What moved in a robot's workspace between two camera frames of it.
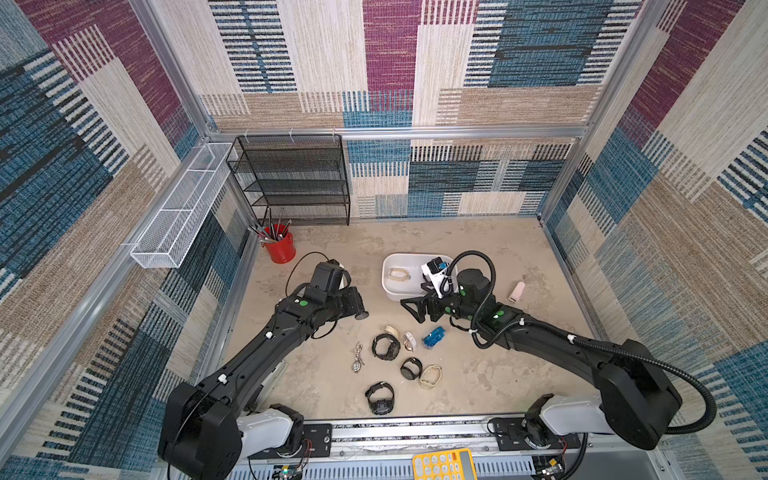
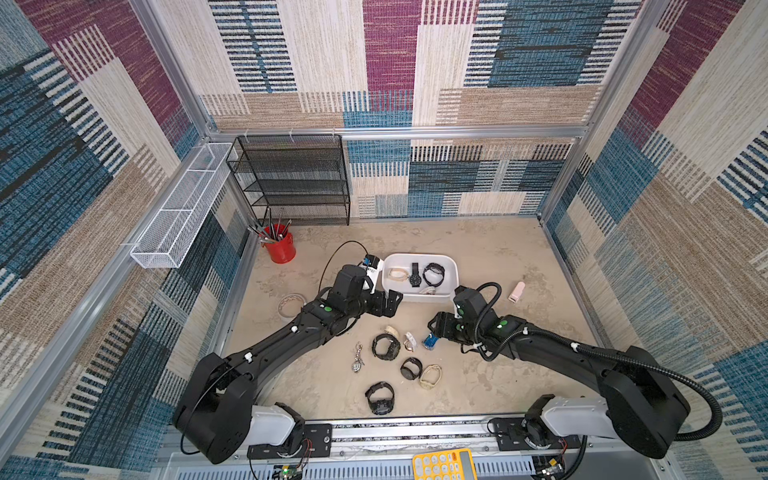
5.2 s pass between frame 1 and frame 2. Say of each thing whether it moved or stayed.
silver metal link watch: stayed
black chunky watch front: stayed
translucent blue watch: stayed
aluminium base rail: stayed
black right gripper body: moved
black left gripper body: moved
